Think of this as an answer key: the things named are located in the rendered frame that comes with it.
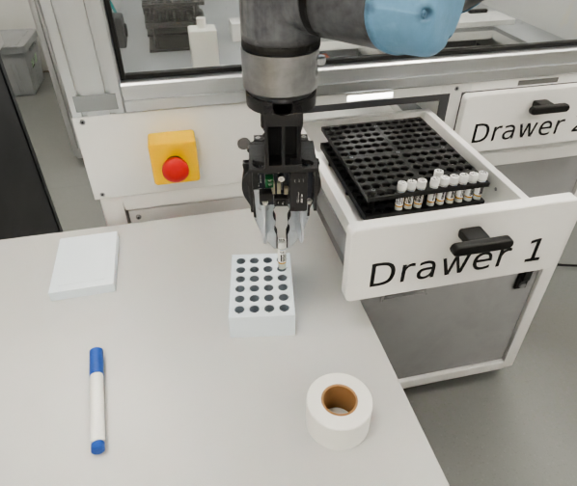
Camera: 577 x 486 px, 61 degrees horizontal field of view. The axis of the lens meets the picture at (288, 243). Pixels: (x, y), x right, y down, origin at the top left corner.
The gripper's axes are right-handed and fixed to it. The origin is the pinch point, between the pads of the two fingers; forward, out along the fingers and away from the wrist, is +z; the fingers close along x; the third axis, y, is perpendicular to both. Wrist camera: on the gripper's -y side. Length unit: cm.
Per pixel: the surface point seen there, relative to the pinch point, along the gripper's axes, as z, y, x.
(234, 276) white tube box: 6.8, 0.0, -6.5
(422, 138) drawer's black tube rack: -3.5, -19.7, 23.0
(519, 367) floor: 86, -42, 75
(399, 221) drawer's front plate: -6.3, 6.3, 13.1
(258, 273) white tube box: 6.8, -0.4, -3.3
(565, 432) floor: 86, -20, 79
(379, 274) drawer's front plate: 0.9, 7.1, 11.4
